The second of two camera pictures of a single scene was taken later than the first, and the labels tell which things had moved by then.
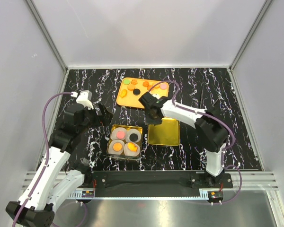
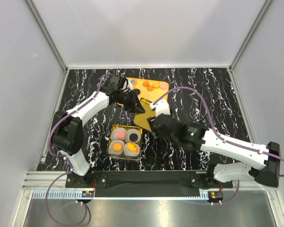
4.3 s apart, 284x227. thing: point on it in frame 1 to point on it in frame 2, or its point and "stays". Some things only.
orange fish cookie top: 132,147 stays
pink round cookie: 120,135 stays
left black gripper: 105,117 to 135,105
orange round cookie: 117,146 stays
